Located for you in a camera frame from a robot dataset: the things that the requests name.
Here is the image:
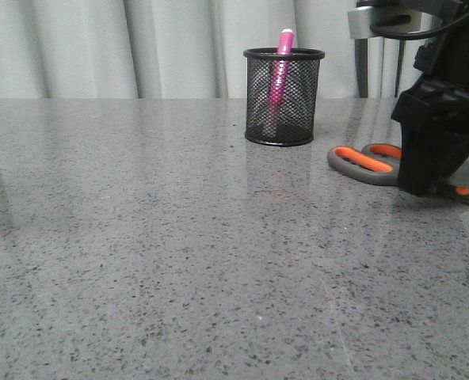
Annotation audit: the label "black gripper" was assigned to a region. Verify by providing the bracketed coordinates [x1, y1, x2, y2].
[392, 1, 469, 196]

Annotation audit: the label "grey orange scissors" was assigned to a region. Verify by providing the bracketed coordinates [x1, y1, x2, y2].
[327, 143, 469, 205]

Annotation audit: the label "pink marker pen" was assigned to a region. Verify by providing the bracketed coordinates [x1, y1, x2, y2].
[267, 28, 295, 139]

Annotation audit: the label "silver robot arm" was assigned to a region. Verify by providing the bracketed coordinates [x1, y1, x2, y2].
[348, 1, 469, 196]

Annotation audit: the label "black mesh pen holder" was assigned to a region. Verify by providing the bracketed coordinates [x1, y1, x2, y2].
[243, 47, 325, 146]

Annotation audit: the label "grey curtain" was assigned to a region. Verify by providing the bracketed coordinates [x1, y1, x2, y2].
[0, 1, 419, 98]

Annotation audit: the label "black cable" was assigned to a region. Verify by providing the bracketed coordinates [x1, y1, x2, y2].
[369, 2, 469, 41]

